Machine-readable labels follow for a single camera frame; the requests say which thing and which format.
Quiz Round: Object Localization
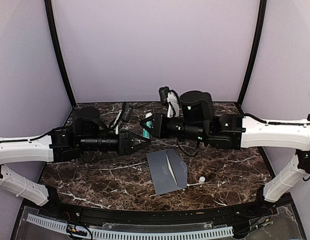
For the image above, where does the green white glue stick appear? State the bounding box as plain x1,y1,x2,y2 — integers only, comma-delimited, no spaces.
142,112,153,139

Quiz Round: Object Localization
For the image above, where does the white letter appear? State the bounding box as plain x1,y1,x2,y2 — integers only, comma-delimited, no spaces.
166,154,177,185

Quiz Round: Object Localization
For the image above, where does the blue-grey envelope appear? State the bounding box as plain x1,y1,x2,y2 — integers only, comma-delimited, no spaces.
146,149,188,195

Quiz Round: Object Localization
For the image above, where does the white glue stick cap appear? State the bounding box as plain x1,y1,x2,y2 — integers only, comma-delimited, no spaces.
198,176,205,184

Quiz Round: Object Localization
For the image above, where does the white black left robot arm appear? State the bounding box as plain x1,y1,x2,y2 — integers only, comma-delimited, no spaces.
0,106,151,218

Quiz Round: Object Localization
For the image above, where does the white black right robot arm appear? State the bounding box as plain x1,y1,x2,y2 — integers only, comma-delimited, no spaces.
140,87,310,217

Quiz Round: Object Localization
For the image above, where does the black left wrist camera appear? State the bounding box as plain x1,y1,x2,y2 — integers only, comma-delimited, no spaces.
121,102,133,123

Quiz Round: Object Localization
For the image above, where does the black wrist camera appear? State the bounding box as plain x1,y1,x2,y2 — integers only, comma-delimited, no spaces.
121,102,133,123
159,86,170,106

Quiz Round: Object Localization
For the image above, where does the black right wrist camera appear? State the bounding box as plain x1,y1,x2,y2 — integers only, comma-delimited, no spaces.
159,86,170,106

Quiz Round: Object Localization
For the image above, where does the white slotted cable duct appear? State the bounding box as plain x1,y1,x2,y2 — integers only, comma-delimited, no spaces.
27,214,234,240

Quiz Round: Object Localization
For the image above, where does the black front table rail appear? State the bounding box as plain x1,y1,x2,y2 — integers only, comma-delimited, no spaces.
40,201,277,226

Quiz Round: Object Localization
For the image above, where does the black left frame post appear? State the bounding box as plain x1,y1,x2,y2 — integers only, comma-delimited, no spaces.
44,0,77,108

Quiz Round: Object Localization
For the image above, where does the black frame post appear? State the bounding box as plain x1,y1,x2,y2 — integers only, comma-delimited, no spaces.
236,0,267,109
44,0,77,108

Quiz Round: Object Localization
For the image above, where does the black right frame post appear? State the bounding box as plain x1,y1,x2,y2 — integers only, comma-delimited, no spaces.
236,0,267,109

